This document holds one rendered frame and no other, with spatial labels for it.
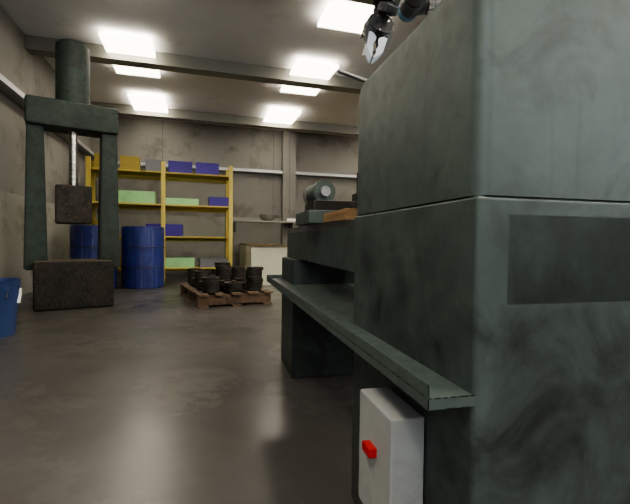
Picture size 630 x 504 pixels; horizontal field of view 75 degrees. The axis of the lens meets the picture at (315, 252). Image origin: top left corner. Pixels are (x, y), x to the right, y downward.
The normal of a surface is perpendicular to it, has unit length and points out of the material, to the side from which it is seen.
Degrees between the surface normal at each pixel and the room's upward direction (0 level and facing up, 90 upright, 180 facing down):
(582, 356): 90
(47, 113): 90
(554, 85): 90
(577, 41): 90
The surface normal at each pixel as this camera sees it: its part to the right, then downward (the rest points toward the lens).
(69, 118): 0.55, 0.03
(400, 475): 0.24, 0.03
